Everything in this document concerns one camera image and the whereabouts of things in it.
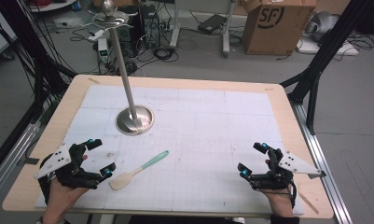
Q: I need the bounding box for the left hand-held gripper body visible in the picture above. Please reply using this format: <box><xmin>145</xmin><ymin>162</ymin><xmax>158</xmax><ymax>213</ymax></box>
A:
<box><xmin>35</xmin><ymin>142</ymin><xmax>101</xmax><ymax>190</ymax></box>

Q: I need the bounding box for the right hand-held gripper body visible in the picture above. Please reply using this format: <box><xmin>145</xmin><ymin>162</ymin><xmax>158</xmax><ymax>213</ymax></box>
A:
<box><xmin>249</xmin><ymin>147</ymin><xmax>322</xmax><ymax>191</ymax></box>

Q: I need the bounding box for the wooden spatula with green handle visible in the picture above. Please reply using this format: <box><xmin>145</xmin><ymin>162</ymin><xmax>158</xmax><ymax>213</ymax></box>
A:
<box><xmin>108</xmin><ymin>149</ymin><xmax>171</xmax><ymax>191</ymax></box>

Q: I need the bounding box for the person's right hand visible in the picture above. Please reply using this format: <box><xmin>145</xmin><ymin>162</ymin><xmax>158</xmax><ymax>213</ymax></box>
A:
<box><xmin>259</xmin><ymin>158</ymin><xmax>297</xmax><ymax>218</ymax></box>

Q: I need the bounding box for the person's left hand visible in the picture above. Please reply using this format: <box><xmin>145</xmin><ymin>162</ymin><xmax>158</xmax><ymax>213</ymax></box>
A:
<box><xmin>43</xmin><ymin>154</ymin><xmax>91</xmax><ymax>219</ymax></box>

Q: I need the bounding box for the thin wooden stick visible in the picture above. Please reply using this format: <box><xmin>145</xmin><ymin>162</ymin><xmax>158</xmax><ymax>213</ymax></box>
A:
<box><xmin>298</xmin><ymin>191</ymin><xmax>320</xmax><ymax>216</ymax></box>

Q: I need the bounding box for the silver metal pole stand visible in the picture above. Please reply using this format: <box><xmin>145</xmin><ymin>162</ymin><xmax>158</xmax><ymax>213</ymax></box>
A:
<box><xmin>92</xmin><ymin>0</ymin><xmax>156</xmax><ymax>136</ymax></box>

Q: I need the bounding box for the white grid mat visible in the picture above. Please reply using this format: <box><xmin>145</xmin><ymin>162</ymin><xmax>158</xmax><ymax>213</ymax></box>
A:
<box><xmin>35</xmin><ymin>84</ymin><xmax>306</xmax><ymax>217</ymax></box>

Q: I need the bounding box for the white device with green display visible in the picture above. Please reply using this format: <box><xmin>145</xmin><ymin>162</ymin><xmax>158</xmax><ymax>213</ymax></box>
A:
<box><xmin>97</xmin><ymin>37</ymin><xmax>110</xmax><ymax>63</ymax></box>

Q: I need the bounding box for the white power strip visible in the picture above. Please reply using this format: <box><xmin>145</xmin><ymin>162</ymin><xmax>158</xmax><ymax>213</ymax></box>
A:
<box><xmin>88</xmin><ymin>29</ymin><xmax>105</xmax><ymax>43</ymax></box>

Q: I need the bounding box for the brown cardboard box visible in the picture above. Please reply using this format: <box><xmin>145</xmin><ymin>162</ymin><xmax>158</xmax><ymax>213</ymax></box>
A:
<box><xmin>241</xmin><ymin>0</ymin><xmax>318</xmax><ymax>57</ymax></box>

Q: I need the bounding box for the white flat board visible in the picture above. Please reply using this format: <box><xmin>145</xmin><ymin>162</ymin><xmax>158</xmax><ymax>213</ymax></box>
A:
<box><xmin>296</xmin><ymin>36</ymin><xmax>360</xmax><ymax>57</ymax></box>

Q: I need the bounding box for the white metal stand leg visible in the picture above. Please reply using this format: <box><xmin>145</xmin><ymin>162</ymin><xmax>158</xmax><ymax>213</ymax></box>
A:
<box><xmin>221</xmin><ymin>0</ymin><xmax>236</xmax><ymax>59</ymax></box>
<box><xmin>170</xmin><ymin>0</ymin><xmax>182</xmax><ymax>49</ymax></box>

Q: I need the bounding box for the black computer tower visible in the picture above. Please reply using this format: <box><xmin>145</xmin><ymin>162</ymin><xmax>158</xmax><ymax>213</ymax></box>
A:
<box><xmin>139</xmin><ymin>4</ymin><xmax>161</xmax><ymax>49</ymax></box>

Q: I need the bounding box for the black flat device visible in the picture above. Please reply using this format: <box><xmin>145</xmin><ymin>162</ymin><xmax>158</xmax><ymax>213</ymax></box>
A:
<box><xmin>197</xmin><ymin>13</ymin><xmax>228</xmax><ymax>35</ymax></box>

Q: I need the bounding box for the grey rounded device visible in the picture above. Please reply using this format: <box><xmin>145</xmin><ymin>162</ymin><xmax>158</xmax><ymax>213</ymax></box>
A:
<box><xmin>304</xmin><ymin>10</ymin><xmax>340</xmax><ymax>43</ymax></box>

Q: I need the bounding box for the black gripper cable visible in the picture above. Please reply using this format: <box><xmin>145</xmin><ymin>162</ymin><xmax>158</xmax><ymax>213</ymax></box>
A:
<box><xmin>287</xmin><ymin>179</ymin><xmax>298</xmax><ymax>209</ymax></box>

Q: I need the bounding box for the aluminium rail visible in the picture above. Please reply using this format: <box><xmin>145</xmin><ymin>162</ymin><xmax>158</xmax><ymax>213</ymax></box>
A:
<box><xmin>288</xmin><ymin>101</ymin><xmax>353</xmax><ymax>224</ymax></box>
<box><xmin>0</xmin><ymin>102</ymin><xmax>57</xmax><ymax>206</ymax></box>

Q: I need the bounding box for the black metal frame strut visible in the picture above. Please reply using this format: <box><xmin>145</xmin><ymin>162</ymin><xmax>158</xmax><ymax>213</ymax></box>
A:
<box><xmin>0</xmin><ymin>0</ymin><xmax>78</xmax><ymax>181</ymax></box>
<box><xmin>280</xmin><ymin>0</ymin><xmax>374</xmax><ymax>136</ymax></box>

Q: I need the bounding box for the coiled black cable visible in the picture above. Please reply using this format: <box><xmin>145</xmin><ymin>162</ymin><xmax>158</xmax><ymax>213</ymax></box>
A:
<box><xmin>152</xmin><ymin>46</ymin><xmax>179</xmax><ymax>63</ymax></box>

